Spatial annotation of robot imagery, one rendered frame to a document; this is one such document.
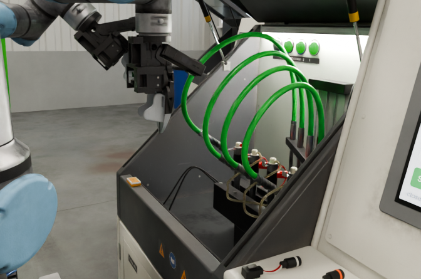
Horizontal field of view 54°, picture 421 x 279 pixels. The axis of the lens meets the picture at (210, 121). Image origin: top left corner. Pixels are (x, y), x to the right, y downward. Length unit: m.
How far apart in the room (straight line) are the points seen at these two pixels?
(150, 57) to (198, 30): 7.64
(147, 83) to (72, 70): 6.74
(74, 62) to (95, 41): 6.52
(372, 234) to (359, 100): 0.26
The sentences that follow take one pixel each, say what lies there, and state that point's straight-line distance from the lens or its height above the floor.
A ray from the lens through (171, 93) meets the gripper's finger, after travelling 0.86.
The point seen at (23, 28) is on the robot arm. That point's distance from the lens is 1.02.
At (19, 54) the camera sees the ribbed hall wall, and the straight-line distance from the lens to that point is 7.40.
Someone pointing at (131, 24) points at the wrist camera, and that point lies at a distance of 1.07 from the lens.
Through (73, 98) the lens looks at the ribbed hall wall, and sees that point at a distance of 7.64.
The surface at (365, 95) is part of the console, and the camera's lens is 0.88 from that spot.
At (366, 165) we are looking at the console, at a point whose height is 1.18.
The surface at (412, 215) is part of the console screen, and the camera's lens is 0.80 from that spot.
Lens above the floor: 1.43
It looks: 13 degrees down
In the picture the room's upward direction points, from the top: 2 degrees clockwise
